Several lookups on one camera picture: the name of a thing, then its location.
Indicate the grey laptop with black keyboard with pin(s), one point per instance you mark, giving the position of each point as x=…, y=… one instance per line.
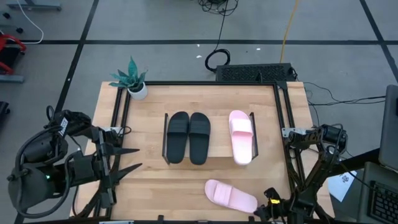
x=385, y=205

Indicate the pink slide sandal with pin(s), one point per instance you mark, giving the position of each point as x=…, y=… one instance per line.
x=230, y=196
x=241, y=140

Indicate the black slide sandal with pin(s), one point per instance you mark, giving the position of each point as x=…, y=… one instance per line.
x=199, y=140
x=178, y=140

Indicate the black caster wheel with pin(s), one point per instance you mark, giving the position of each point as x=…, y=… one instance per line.
x=19, y=30
x=6, y=15

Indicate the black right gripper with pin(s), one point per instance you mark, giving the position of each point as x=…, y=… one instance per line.
x=281, y=213

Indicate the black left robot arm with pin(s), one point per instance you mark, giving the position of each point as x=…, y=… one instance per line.
x=34, y=189

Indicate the wooden shelf with black frame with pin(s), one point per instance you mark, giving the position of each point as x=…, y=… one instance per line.
x=219, y=137

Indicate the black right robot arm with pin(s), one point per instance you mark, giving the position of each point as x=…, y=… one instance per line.
x=320, y=174

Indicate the red framed black cart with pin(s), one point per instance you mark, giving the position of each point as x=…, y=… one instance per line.
x=7, y=56

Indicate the black table clamp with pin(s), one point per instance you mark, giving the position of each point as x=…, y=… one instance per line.
x=251, y=219
x=160, y=219

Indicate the green plant in white pot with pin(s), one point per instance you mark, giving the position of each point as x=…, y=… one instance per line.
x=138, y=91

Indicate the white paper sheet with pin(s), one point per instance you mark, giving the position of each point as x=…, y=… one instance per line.
x=342, y=186

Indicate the grey metal base foot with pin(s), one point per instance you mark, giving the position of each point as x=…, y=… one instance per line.
x=34, y=5
x=12, y=79

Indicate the black desk edge bar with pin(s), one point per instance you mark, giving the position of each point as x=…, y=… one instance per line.
x=357, y=160

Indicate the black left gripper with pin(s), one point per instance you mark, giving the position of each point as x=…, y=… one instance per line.
x=87, y=168

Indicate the black perforated computer box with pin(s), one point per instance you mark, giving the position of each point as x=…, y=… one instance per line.
x=264, y=73

